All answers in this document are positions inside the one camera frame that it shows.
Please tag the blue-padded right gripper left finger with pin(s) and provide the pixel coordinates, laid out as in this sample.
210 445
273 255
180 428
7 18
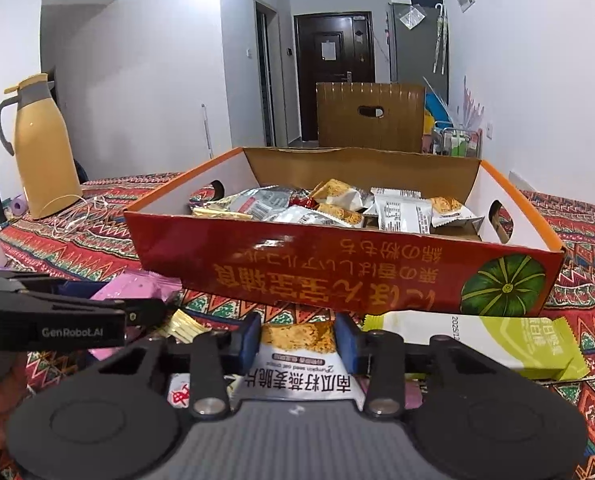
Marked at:
247 339

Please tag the yellow thermos jug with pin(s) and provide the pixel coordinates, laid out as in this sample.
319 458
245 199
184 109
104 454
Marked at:
33 131

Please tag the red cardboard snack box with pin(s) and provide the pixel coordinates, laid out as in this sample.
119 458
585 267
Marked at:
507 265

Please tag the grey refrigerator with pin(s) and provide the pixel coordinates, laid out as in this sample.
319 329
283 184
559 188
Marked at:
418 44

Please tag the dark entrance door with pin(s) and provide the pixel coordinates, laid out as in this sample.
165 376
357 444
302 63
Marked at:
330 47

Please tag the purple tissue pack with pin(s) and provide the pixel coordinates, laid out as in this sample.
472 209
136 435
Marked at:
18 205

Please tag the green white snack packet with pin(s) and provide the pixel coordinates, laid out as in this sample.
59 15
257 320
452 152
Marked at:
537 348

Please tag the colourful patterned tablecloth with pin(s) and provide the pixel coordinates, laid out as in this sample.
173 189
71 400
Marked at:
92 243

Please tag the pumpkin seed oat crisp packet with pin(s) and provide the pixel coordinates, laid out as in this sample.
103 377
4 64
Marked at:
297 362

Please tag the yellow maroon snack packet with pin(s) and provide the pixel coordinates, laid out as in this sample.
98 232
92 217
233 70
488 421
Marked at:
182 327

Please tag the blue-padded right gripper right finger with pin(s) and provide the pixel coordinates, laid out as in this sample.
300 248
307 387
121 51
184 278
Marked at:
349 342

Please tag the pink snack packet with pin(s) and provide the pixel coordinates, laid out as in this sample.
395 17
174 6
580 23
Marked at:
139 284

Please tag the brown wooden chair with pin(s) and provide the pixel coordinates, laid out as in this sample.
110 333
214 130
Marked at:
388 117

